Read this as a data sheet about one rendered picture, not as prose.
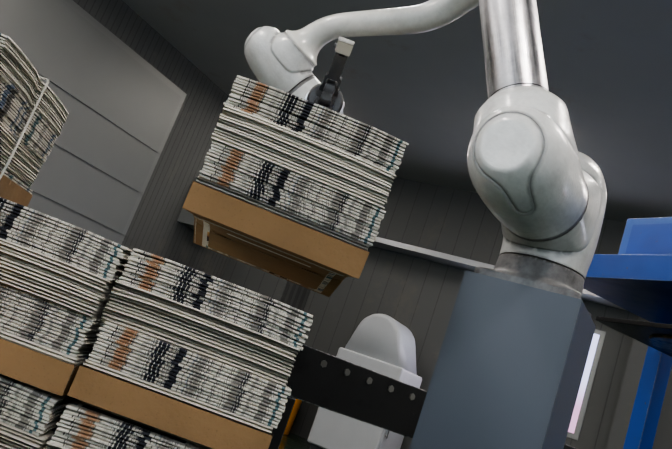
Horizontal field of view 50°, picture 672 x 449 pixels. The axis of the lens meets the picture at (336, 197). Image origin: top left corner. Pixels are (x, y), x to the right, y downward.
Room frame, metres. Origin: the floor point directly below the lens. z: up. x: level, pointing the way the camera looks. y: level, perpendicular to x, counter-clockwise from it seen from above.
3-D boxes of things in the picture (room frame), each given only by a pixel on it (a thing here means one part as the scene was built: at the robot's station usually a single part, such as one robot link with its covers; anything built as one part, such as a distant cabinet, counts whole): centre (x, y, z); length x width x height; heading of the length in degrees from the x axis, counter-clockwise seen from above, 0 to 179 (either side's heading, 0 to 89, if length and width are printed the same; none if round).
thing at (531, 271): (1.27, -0.40, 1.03); 0.22 x 0.18 x 0.06; 149
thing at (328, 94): (1.39, 0.09, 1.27); 0.09 x 0.07 x 0.08; 3
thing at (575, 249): (1.25, -0.38, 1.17); 0.18 x 0.16 x 0.22; 145
